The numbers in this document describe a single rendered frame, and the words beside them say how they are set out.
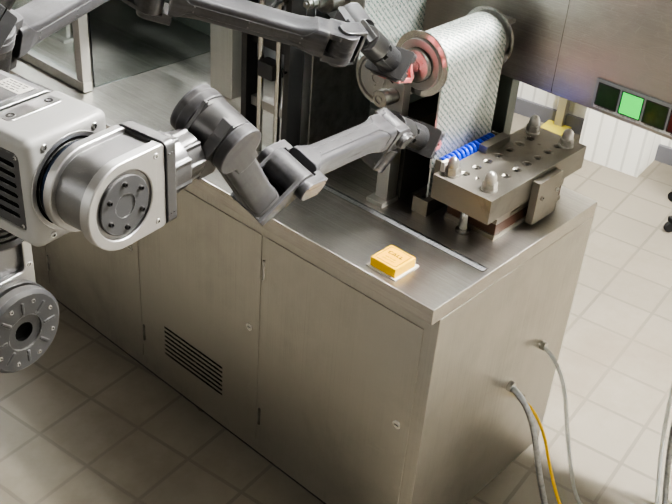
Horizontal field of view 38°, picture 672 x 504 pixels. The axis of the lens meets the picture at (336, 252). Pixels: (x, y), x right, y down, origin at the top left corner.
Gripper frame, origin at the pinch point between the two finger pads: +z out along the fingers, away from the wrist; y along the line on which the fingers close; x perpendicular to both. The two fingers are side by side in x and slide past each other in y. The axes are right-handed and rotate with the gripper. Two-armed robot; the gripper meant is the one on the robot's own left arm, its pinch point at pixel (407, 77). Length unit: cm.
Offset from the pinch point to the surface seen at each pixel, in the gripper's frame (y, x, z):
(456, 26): 1.1, 16.0, 6.0
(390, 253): 13.8, -35.8, 5.3
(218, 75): -74, -13, 24
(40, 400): -92, -123, 41
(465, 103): 6.1, 3.0, 16.8
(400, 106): -1.6, -5.5, 5.3
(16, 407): -94, -127, 36
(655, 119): 42, 18, 32
